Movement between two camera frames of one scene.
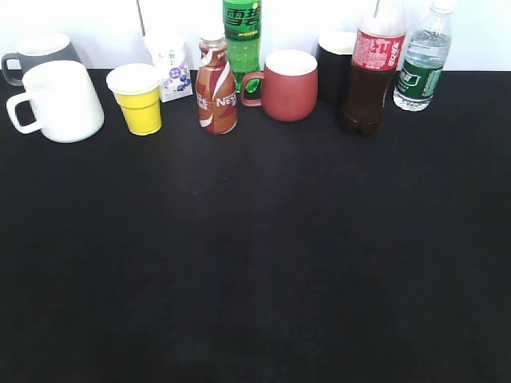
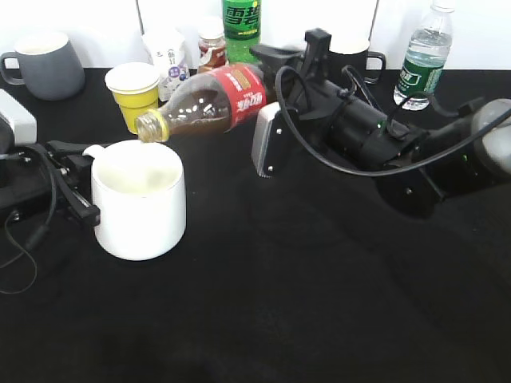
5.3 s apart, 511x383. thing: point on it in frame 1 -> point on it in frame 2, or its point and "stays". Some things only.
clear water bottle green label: [427, 53] stays
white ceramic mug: [60, 100] -> [140, 194]
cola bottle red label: [376, 61] -> [245, 87]
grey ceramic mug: [36, 49] stays
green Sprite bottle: [243, 22] stays
